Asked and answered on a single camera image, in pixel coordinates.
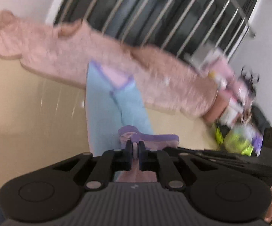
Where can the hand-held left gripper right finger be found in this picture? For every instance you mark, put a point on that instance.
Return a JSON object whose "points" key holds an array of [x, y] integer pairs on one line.
{"points": [[142, 159]]}

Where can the pink storage box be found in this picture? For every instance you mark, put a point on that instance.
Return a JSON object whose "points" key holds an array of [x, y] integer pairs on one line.
{"points": [[216, 110]]}

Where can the pink fabric pouch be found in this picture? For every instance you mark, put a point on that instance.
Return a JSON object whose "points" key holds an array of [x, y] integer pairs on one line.
{"points": [[223, 73]]}

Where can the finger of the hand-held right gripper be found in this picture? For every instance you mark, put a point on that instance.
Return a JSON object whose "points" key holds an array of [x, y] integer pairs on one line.
{"points": [[220, 155]]}

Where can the stack of white boxes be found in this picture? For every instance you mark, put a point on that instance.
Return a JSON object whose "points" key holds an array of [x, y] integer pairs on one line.
{"points": [[210, 60]]}

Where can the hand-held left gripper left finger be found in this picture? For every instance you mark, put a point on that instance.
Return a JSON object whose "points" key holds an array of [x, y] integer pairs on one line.
{"points": [[129, 156]]}

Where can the neon yellow black item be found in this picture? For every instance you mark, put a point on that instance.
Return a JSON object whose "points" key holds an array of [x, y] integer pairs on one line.
{"points": [[235, 141]]}

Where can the pink blue purple-trimmed garment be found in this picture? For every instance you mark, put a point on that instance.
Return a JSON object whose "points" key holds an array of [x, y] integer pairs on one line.
{"points": [[107, 113]]}

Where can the pink quilted jacket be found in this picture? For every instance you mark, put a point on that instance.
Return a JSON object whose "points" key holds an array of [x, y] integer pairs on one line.
{"points": [[79, 54]]}

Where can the black handbag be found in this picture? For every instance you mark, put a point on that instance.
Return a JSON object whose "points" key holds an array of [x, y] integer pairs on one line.
{"points": [[251, 80]]}

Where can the dark window with metal bars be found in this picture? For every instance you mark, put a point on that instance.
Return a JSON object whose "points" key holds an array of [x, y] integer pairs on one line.
{"points": [[164, 11]]}

